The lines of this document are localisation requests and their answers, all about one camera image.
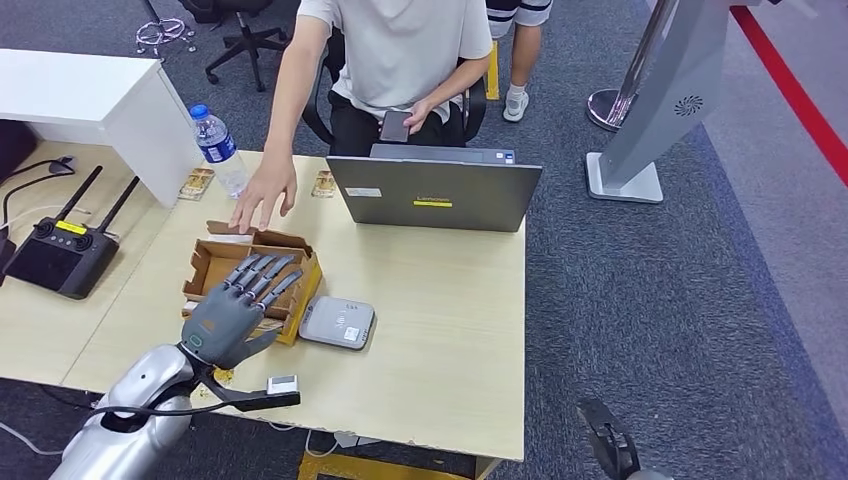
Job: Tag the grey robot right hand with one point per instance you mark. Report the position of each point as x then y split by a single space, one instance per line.
606 437

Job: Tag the person's left hand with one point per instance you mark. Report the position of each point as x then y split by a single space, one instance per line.
420 116

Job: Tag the person's right hand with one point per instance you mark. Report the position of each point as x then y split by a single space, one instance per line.
268 189

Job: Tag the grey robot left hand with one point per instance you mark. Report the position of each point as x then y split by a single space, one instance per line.
218 324

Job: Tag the dark smartphone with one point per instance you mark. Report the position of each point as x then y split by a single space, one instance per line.
395 126

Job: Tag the brown cardboard card box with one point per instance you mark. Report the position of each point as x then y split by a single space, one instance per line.
218 265

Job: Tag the person's left forearm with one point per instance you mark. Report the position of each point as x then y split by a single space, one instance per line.
460 79

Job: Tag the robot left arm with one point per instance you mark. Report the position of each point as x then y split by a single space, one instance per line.
132 411

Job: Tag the person's right forearm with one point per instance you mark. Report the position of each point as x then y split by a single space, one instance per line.
285 119

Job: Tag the seated person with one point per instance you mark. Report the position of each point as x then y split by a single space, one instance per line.
397 53

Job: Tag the grey card reader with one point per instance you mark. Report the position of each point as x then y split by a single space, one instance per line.
334 322

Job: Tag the standing person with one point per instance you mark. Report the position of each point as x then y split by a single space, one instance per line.
526 53

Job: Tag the black office chair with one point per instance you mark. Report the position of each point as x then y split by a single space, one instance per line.
476 109
246 43

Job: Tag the clear water bottle blue cap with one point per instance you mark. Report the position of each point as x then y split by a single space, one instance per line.
215 142

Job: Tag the grey laptop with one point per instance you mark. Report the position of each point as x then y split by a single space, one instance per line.
430 192

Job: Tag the white shoe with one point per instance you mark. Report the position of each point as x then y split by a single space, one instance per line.
515 106

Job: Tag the light wood desk side panel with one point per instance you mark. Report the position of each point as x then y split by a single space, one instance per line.
489 470

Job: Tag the black remote controller with antennas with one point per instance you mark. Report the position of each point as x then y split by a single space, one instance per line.
60 258

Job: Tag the white cabinet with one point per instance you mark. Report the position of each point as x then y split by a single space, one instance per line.
79 86

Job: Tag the small black device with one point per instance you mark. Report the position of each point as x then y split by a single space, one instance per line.
5 262

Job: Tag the black rounded object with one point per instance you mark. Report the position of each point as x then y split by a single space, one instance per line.
14 149

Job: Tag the grey kiosk stand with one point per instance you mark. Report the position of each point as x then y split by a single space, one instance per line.
682 86

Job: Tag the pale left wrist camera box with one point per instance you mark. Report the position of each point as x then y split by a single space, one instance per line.
282 384

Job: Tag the chrome stanchion post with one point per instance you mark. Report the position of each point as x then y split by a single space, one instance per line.
606 106

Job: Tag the yellow base plate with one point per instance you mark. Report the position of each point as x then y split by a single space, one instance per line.
371 470

